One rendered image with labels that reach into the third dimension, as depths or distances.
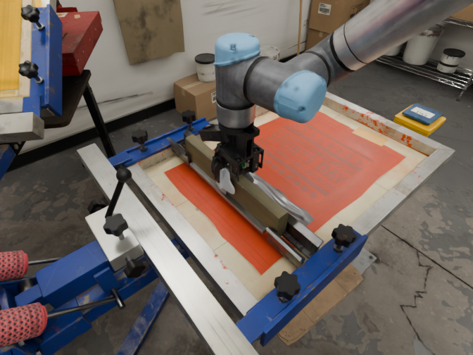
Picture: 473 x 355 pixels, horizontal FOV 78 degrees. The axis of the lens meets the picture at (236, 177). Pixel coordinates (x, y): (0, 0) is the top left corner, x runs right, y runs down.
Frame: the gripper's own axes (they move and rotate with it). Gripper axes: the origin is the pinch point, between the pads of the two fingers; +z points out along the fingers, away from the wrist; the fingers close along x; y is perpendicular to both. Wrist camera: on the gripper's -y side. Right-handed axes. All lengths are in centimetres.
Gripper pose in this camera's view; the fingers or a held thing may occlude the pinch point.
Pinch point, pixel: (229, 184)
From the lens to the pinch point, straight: 72.6
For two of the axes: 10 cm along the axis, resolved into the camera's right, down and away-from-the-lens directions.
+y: 6.3, 5.4, -5.5
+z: -0.1, 7.2, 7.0
